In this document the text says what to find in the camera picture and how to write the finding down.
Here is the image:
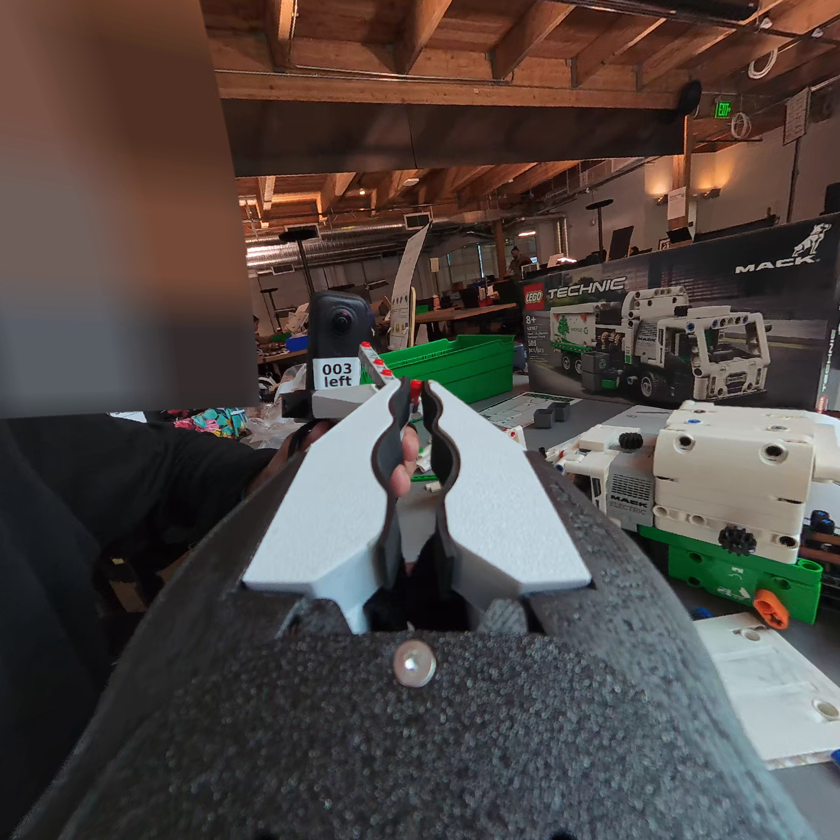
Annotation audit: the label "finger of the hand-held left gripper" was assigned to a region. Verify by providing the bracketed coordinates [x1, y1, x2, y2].
[311, 384, 383, 419]

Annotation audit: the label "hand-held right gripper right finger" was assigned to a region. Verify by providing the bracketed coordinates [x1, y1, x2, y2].
[420, 381, 593, 598]

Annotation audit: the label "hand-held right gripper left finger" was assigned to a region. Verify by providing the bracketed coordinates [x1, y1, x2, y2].
[241, 377, 411, 635]

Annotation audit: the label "grey lego beam red pins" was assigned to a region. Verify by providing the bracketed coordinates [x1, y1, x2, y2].
[360, 341, 398, 389]

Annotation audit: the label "white lego panel blue pins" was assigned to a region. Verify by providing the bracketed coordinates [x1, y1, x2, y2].
[692, 612, 840, 770]

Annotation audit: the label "white green lego truck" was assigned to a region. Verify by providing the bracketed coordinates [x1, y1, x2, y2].
[545, 399, 840, 624]

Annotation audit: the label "lego set box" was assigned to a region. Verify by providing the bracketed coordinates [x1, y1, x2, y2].
[521, 213, 840, 414]

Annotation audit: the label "person's left hand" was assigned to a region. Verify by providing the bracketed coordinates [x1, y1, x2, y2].
[252, 420, 421, 500]

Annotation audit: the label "clear plastic bag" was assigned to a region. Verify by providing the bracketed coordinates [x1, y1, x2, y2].
[243, 400, 309, 448]

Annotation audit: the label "white standing banner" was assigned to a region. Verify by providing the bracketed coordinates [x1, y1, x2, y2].
[387, 223, 434, 349]

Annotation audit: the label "black floor lamp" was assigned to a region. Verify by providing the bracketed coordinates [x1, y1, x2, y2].
[279, 226, 322, 309]
[586, 199, 614, 260]

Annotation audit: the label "green white sticker sheet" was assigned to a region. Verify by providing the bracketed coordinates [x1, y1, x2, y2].
[479, 392, 578, 427]

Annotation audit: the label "colourful floral cloth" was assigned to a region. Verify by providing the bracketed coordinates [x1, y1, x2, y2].
[174, 407, 249, 437]

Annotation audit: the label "green plastic bin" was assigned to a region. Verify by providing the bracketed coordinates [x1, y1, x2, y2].
[377, 335, 516, 408]

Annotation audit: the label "wooden table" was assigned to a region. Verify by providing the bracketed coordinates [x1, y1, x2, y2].
[413, 302, 519, 336]

